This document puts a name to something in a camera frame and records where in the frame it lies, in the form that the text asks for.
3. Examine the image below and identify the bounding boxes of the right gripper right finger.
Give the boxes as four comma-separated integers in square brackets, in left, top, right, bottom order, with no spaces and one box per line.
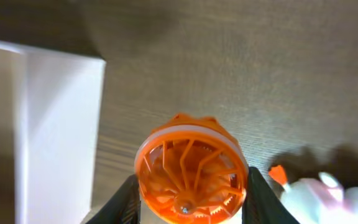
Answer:
[242,167,299,224]

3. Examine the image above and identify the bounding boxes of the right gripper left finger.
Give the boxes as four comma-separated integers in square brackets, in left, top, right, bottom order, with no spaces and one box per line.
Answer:
[86,174,141,224]

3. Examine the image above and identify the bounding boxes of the white pink duck figure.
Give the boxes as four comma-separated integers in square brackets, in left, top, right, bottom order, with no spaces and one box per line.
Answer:
[268,165,358,224]

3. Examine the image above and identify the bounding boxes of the orange round spinner toy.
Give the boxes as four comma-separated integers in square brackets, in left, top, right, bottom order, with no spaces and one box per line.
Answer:
[134,113,249,223]

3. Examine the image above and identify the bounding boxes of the white cardboard box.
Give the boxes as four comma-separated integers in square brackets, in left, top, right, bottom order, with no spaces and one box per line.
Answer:
[0,41,106,223]

